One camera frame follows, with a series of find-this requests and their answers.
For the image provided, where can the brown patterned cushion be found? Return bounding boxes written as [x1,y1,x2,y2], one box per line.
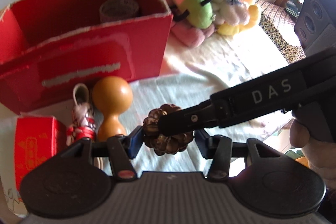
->
[256,0,307,64]

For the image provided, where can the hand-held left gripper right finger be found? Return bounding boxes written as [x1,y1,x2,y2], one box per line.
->
[196,129,281,180]

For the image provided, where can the pink plush toy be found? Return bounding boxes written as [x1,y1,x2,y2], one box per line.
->
[169,21,217,46]

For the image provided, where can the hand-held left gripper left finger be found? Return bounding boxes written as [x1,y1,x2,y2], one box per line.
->
[60,126,143,182]

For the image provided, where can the white plush toy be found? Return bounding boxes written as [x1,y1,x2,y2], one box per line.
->
[210,0,248,26]

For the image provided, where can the ceramic shoe ornament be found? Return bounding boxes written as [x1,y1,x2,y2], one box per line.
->
[66,83,97,146]

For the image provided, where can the brown pine cone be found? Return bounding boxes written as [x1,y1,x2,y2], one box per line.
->
[143,104,195,156]

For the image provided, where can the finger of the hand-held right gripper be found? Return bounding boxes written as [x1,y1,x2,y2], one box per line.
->
[157,100,219,136]

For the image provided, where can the person's right hand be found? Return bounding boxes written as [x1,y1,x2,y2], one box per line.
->
[289,120,336,183]

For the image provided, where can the green plush toy black limbs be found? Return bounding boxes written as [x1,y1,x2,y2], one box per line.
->
[169,0,223,29]

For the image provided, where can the yellow plush toy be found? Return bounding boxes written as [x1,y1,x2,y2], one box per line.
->
[217,0,260,36]

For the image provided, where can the small red printed box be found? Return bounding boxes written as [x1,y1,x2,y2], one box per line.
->
[14,116,67,188]

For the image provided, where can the white blanket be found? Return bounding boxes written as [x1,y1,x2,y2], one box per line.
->
[126,27,310,169]

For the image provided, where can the large red cardboard box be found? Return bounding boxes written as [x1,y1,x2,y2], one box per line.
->
[0,0,174,114]

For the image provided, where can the orange wooden dumbbell massager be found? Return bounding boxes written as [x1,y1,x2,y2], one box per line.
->
[92,76,133,142]

